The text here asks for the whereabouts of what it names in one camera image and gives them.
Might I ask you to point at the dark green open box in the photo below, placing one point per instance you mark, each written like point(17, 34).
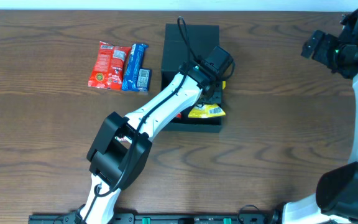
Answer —
point(203, 39)

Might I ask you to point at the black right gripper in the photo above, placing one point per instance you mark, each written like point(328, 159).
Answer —
point(314, 45)

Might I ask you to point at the blue cookie pack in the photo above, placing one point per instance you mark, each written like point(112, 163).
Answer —
point(135, 77)

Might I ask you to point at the yellow snack bag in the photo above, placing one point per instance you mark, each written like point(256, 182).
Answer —
point(203, 111)

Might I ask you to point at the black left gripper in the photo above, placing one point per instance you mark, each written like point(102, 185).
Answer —
point(213, 96)

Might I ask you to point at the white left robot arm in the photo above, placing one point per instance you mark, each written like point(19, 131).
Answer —
point(122, 145)

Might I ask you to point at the black mounting rail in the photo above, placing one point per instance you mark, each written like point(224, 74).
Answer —
point(130, 218)

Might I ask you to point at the red KitKat bar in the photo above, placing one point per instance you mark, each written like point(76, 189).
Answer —
point(123, 139)

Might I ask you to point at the red snack bag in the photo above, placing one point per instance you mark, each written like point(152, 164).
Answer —
point(108, 71)

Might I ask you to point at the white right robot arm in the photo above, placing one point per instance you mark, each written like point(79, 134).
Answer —
point(336, 196)

